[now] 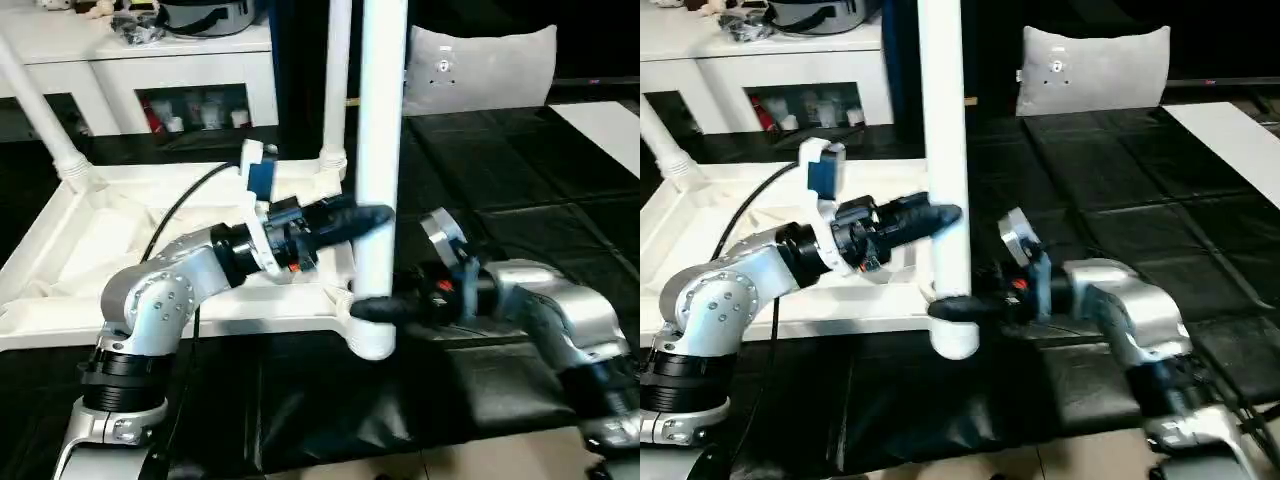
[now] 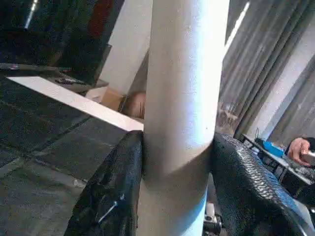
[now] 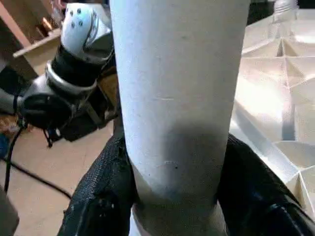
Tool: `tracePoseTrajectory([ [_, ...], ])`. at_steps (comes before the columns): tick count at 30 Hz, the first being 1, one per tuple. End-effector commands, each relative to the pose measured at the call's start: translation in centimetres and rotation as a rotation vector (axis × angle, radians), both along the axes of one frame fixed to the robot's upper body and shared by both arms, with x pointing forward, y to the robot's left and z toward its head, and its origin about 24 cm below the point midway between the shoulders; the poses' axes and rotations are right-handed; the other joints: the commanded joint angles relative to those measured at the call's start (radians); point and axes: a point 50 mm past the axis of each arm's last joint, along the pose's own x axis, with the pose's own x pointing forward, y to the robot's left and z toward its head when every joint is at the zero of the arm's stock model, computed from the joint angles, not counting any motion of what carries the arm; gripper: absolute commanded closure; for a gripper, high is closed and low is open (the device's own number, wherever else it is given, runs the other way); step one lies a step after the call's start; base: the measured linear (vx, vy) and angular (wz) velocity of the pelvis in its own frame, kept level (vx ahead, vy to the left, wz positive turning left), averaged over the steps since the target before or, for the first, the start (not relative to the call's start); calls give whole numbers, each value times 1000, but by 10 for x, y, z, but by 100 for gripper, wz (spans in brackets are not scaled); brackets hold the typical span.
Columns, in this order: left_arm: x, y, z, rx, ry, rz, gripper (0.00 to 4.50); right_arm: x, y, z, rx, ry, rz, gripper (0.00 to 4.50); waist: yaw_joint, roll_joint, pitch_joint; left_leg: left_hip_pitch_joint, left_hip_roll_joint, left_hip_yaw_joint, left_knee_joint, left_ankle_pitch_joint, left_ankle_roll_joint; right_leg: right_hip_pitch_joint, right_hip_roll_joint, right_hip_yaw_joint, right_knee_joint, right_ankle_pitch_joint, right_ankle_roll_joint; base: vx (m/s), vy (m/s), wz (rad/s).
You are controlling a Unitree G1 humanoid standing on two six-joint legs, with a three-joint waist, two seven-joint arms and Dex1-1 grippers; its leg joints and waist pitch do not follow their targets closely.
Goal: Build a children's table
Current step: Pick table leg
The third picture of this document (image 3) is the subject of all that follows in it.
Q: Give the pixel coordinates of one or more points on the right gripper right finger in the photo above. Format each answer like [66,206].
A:
[261,201]

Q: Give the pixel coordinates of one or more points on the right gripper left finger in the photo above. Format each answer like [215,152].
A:
[98,201]

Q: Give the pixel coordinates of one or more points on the white plastic table top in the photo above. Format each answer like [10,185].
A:
[275,98]

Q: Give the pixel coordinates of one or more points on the white plastic table leg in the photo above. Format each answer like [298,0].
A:
[285,6]
[177,88]

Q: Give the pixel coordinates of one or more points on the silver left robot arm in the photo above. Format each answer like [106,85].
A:
[81,34]

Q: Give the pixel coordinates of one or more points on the wooden shelf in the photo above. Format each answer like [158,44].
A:
[34,46]

